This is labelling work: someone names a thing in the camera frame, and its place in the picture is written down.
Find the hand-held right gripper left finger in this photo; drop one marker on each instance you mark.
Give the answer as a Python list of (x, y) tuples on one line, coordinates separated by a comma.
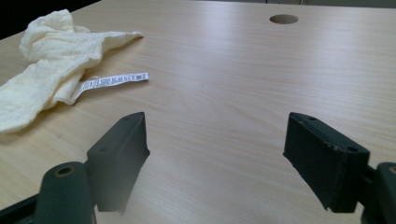
[(118, 161)]

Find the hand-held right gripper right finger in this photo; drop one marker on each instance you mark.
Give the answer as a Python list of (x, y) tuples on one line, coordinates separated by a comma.
[(327, 165)]

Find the cream cloth with white label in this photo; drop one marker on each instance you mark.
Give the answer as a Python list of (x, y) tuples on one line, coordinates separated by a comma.
[(56, 62)]

